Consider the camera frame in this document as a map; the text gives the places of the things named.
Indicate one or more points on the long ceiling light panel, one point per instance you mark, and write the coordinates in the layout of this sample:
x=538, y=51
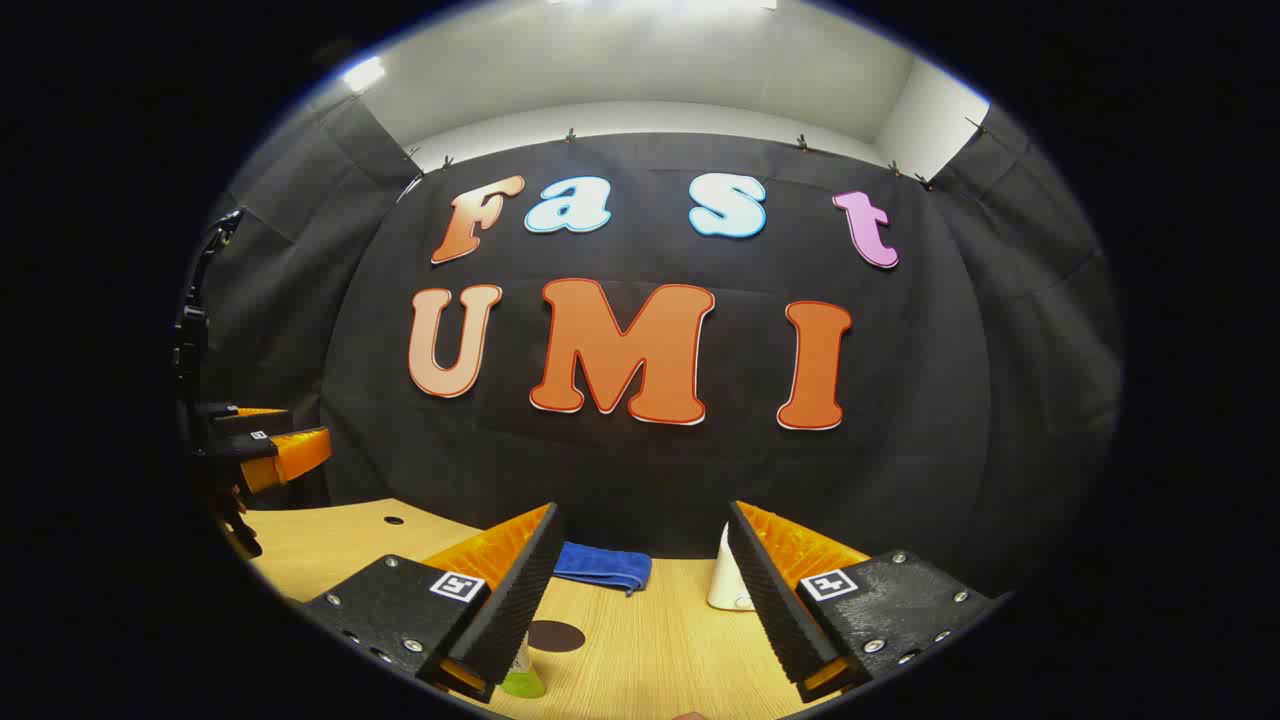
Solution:
x=660, y=4

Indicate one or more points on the white plastic holder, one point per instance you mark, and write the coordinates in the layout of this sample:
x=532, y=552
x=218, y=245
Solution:
x=725, y=585

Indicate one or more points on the dark brown round coaster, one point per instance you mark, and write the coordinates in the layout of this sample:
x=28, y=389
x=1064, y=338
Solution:
x=557, y=636

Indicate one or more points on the blue cloth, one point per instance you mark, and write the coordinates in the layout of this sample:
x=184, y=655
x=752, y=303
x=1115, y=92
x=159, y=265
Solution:
x=605, y=565

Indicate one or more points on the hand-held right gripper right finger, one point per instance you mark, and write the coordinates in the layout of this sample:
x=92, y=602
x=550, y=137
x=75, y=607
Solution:
x=775, y=610

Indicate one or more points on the water bottle with white label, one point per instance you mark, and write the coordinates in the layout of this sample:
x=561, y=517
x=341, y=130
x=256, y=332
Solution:
x=523, y=683

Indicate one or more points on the small ceiling light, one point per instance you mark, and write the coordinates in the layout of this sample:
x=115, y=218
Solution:
x=363, y=73

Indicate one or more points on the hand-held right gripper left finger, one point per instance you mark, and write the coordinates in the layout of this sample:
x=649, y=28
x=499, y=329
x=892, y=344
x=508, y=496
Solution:
x=515, y=610

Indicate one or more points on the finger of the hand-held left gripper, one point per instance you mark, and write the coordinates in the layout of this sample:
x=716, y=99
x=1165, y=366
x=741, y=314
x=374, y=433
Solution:
x=250, y=422
x=290, y=455

